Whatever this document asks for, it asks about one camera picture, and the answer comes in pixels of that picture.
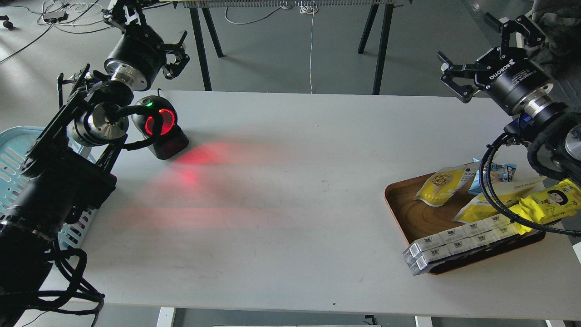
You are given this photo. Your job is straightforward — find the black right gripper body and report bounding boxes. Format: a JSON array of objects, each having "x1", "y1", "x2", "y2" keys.
[{"x1": 475, "y1": 46, "x2": 566, "y2": 124}]

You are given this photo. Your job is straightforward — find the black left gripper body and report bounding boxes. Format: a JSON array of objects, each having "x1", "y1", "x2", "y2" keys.
[{"x1": 104, "y1": 24, "x2": 166, "y2": 91}]

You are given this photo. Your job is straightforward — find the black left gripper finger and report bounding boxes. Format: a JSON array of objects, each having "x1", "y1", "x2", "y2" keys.
[
  {"x1": 160, "y1": 30, "x2": 190, "y2": 80},
  {"x1": 103, "y1": 0, "x2": 147, "y2": 32}
]

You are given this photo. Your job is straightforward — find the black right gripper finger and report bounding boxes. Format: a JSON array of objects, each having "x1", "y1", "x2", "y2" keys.
[
  {"x1": 485, "y1": 12, "x2": 546, "y2": 57},
  {"x1": 437, "y1": 51, "x2": 483, "y2": 104}
]

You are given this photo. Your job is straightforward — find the yellow white nut snack pouch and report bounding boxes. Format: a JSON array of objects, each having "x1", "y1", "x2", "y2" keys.
[{"x1": 414, "y1": 162, "x2": 479, "y2": 207}]

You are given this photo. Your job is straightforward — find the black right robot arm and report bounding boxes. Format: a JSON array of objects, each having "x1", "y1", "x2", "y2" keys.
[{"x1": 437, "y1": 13, "x2": 580, "y2": 237}]

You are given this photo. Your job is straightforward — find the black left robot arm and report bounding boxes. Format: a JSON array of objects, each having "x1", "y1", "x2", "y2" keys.
[{"x1": 1, "y1": 0, "x2": 190, "y2": 327}]

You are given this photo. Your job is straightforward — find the blue white snack bag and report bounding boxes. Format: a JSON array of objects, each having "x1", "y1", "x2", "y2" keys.
[{"x1": 468, "y1": 163, "x2": 517, "y2": 195}]

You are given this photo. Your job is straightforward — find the yellow cartoon face snack bag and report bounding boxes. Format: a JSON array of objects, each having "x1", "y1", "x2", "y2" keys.
[{"x1": 509, "y1": 179, "x2": 581, "y2": 225}]

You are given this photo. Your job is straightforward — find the yellow white flat snack pouch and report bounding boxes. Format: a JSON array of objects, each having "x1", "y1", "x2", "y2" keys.
[{"x1": 453, "y1": 176, "x2": 547, "y2": 224}]

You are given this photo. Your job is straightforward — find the light blue plastic basket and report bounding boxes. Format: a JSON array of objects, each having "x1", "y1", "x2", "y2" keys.
[{"x1": 0, "y1": 126, "x2": 98, "y2": 250}]

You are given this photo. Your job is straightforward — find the white boxed snack row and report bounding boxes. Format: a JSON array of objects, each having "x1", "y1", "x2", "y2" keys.
[
  {"x1": 401, "y1": 214, "x2": 519, "y2": 270},
  {"x1": 402, "y1": 225, "x2": 518, "y2": 275}
]

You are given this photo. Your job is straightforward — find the black barcode scanner red light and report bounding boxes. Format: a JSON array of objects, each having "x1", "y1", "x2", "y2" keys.
[{"x1": 135, "y1": 95, "x2": 189, "y2": 160}]

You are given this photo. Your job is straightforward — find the black table legs left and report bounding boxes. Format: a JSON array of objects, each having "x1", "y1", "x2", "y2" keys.
[{"x1": 188, "y1": 5, "x2": 225, "y2": 92}]

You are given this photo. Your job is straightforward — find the black table legs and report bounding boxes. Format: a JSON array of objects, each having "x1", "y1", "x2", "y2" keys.
[
  {"x1": 357, "y1": 0, "x2": 395, "y2": 95},
  {"x1": 188, "y1": 5, "x2": 225, "y2": 92}
]

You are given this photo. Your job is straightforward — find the black power strip on floor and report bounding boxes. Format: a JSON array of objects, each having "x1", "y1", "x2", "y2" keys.
[{"x1": 41, "y1": 10, "x2": 69, "y2": 24}]

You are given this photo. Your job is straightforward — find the black table legs right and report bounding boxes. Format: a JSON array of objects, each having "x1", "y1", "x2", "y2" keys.
[{"x1": 357, "y1": 0, "x2": 395, "y2": 95}]

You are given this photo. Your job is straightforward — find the brown wooden tray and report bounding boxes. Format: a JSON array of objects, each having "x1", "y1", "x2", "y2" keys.
[{"x1": 384, "y1": 173, "x2": 545, "y2": 274}]

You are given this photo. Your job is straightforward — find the white hanging cable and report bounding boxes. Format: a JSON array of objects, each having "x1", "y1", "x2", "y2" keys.
[{"x1": 299, "y1": 4, "x2": 319, "y2": 94}]

